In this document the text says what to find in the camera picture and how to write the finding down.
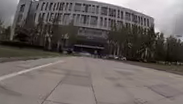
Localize dark hedge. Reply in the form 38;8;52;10
0;39;48;54

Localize row of trees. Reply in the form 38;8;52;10
0;11;81;55
105;21;183;66

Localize row of parked cars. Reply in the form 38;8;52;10
62;47;128;63

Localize large curved grey building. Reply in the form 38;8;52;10
9;0;158;62

